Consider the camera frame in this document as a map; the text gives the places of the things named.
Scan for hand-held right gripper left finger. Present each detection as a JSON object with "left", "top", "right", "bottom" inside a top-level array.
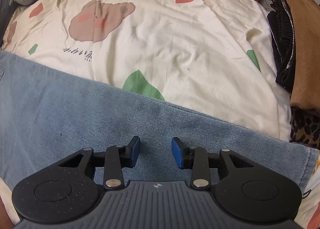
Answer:
[{"left": 58, "top": 136, "right": 140, "bottom": 189}]

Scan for blue denim pants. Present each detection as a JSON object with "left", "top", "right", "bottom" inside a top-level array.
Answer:
[{"left": 0, "top": 51, "right": 318, "bottom": 194}]

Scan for black elastic-waist garment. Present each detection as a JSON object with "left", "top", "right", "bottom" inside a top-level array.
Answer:
[{"left": 266, "top": 0, "right": 297, "bottom": 92}]

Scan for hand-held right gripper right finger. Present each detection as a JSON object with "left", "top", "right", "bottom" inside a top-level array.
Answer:
[{"left": 171, "top": 137, "right": 255, "bottom": 190}]

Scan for leopard print garment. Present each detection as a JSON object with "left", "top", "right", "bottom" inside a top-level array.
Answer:
[{"left": 289, "top": 105, "right": 320, "bottom": 148}]

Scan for dark grey pillow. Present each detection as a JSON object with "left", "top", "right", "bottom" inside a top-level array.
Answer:
[{"left": 0, "top": 0, "right": 20, "bottom": 45}]

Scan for brown folded garment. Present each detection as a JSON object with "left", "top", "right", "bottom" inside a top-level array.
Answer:
[{"left": 266, "top": 0, "right": 320, "bottom": 110}]

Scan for cream bear printed blanket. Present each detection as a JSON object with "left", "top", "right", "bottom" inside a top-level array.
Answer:
[{"left": 0, "top": 0, "right": 320, "bottom": 229}]

